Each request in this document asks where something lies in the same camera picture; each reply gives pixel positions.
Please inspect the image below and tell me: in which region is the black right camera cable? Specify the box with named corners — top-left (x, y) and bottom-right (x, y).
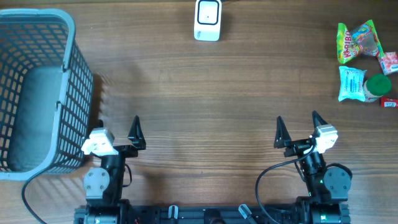
top-left (255, 144), bottom-right (317, 224)

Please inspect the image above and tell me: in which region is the black camera cable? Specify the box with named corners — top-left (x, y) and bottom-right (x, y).
top-left (21, 155), bottom-right (91, 224)
top-left (255, 144), bottom-right (317, 224)

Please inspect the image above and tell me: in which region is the white barcode scanner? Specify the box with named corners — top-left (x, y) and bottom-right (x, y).
top-left (193, 0), bottom-right (222, 42)

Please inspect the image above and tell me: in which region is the small red tissue pack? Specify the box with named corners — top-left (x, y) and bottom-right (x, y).
top-left (378, 52), bottom-right (398, 75)

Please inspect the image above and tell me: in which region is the red stick packet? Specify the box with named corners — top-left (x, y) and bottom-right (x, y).
top-left (380, 96), bottom-right (398, 108)

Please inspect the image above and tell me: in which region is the green Haribo candy bag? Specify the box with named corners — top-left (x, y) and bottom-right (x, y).
top-left (336, 19), bottom-right (384, 64)

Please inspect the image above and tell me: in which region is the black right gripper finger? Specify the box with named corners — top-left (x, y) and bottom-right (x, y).
top-left (274, 116), bottom-right (292, 149)
top-left (312, 110), bottom-right (328, 129)

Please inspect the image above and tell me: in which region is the grey plastic shopping basket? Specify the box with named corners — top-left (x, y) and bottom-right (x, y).
top-left (1, 9), bottom-right (94, 181)

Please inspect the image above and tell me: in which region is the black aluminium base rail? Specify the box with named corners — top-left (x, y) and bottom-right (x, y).
top-left (73, 203), bottom-right (351, 224)

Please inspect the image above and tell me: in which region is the black left camera cable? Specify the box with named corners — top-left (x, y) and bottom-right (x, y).
top-left (21, 155), bottom-right (91, 224)

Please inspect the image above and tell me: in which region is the green lid jar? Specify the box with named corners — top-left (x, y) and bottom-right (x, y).
top-left (363, 73), bottom-right (392, 103)

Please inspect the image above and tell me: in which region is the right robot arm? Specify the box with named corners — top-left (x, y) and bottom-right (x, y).
top-left (274, 111), bottom-right (353, 223)

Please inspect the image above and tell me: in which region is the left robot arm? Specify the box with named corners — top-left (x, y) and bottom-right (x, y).
top-left (74, 116), bottom-right (146, 223)

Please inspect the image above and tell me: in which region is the mint green wipes pack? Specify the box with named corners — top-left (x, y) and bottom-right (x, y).
top-left (338, 66), bottom-right (366, 102)

